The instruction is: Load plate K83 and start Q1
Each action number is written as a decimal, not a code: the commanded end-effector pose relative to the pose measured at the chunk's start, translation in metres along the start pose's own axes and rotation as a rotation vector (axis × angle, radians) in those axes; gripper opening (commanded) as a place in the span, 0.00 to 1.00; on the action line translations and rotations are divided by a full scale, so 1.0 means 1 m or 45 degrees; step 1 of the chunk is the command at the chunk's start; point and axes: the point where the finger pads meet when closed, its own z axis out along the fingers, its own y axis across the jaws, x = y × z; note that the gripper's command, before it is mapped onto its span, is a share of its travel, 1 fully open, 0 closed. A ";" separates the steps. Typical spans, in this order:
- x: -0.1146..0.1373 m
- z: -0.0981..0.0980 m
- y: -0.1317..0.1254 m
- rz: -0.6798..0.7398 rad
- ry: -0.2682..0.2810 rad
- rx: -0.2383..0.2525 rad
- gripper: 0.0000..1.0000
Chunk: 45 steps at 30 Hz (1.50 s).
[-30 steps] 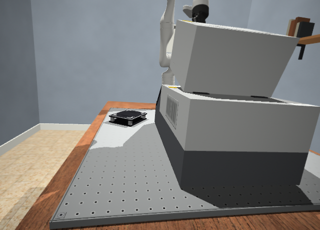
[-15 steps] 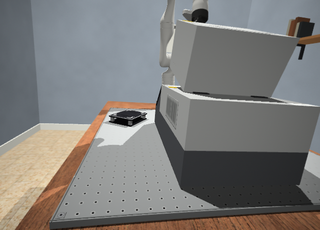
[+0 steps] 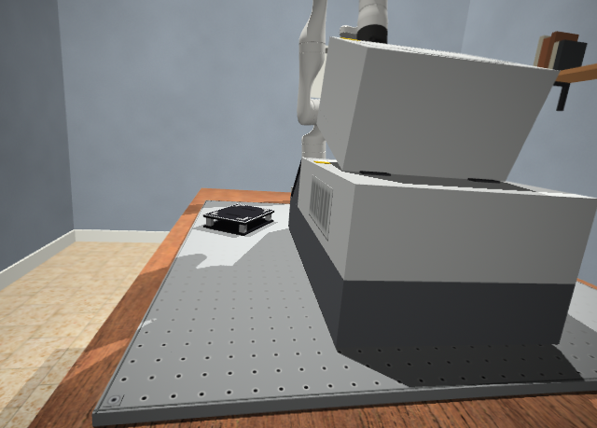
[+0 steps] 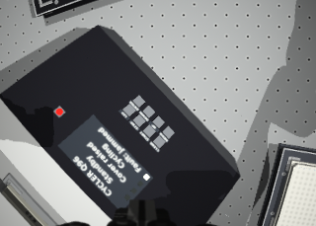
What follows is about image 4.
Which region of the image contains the cream rectangular well plate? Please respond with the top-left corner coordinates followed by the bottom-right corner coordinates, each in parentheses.
top-left (1, 185), bottom-right (48, 226)

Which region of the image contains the grey flat base plate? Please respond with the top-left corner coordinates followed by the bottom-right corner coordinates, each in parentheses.
top-left (0, 0), bottom-right (316, 226)

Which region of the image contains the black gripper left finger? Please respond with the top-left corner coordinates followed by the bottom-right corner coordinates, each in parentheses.
top-left (57, 199), bottom-right (142, 226)

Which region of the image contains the white rectangular well plate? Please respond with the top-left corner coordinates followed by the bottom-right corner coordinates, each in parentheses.
top-left (273, 160), bottom-right (316, 226)

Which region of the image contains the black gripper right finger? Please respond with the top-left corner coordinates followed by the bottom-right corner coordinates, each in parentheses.
top-left (142, 200), bottom-right (217, 226)

